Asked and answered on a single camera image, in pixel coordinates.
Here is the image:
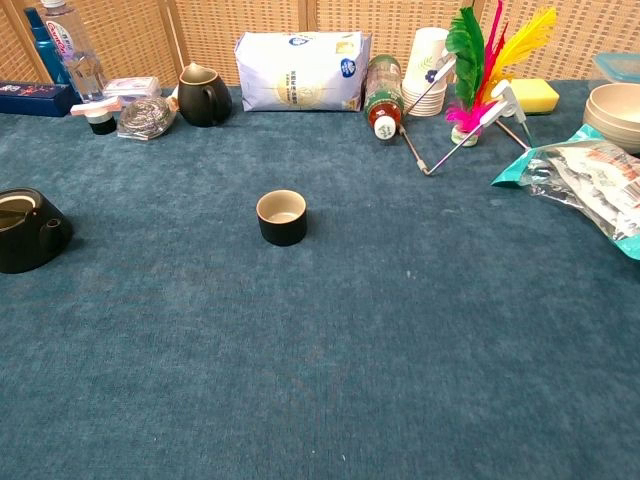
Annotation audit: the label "black ceramic pitcher with handle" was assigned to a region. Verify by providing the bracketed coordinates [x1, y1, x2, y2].
[177, 63, 234, 128]

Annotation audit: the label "colourful feather shuttlecock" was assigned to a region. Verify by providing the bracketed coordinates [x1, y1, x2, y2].
[444, 2, 558, 148]

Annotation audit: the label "steel wool scrubber in wrapper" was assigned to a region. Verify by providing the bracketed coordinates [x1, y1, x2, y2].
[116, 96, 177, 142]

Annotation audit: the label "white handled metal tongs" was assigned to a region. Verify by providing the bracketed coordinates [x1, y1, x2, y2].
[397, 54, 531, 178]

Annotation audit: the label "white tissue paper pack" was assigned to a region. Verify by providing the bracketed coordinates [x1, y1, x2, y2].
[234, 30, 374, 113]

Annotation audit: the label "teal snack bag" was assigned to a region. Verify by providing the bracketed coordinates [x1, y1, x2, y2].
[490, 124, 640, 261]

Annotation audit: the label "black ceramic teacup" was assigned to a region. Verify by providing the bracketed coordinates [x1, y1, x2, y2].
[255, 189, 309, 247]

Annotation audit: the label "pink playing card box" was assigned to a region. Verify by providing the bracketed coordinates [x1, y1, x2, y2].
[102, 76, 162, 100]

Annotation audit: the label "blue carpet tablecloth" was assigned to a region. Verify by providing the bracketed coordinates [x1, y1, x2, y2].
[0, 79, 640, 480]

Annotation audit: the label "stack of beige bowls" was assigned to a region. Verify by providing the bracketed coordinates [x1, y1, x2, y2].
[582, 82, 640, 155]

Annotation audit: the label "dark blue rectangular box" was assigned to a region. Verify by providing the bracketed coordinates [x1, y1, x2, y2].
[0, 80, 76, 118]

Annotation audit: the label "clear water bottle red label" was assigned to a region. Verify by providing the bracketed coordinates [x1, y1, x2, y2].
[39, 0, 106, 104]

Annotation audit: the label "brown tea drink bottle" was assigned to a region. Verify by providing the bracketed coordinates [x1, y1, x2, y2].
[363, 53, 405, 140]

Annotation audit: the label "woven rattan folding screen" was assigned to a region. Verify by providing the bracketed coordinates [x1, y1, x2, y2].
[0, 0, 640, 90]

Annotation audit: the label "clear container with teal lid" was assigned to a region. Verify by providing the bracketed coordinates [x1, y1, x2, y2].
[591, 51, 640, 85]

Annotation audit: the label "stack of white paper cups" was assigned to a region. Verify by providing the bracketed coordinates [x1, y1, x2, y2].
[401, 26, 452, 118]

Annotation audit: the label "small black jar white lid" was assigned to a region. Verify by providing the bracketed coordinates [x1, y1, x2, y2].
[70, 96, 123, 136]

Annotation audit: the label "yellow sponge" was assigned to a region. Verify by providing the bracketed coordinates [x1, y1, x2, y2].
[505, 77, 561, 116]

